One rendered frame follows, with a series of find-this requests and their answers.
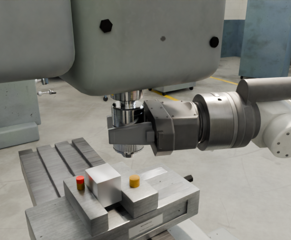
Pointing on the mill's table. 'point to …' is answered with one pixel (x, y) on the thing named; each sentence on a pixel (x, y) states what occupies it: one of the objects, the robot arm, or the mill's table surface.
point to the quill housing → (143, 44)
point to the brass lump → (134, 181)
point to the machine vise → (114, 211)
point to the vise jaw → (136, 193)
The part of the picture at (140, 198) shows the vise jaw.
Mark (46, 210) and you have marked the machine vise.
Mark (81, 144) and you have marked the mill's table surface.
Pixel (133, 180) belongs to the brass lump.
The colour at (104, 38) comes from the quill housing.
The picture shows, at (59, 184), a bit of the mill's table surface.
